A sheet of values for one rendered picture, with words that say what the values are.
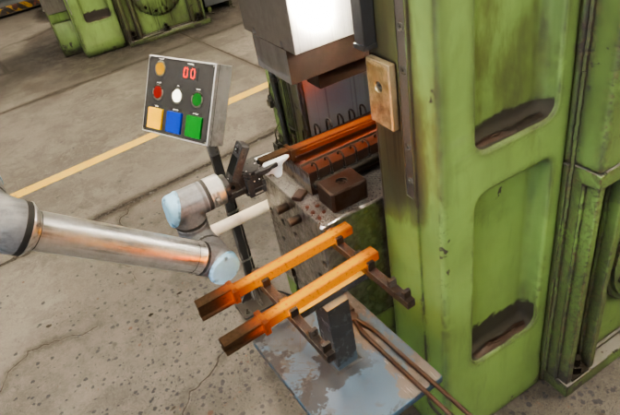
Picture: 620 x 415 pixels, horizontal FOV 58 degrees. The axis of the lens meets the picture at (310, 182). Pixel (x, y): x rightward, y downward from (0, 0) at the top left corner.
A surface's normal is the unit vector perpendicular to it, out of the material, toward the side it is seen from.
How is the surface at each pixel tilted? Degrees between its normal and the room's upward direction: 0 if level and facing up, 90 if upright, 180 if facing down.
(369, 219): 90
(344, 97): 90
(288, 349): 0
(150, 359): 0
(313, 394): 0
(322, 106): 90
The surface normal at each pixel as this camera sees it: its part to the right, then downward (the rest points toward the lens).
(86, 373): -0.15, -0.82
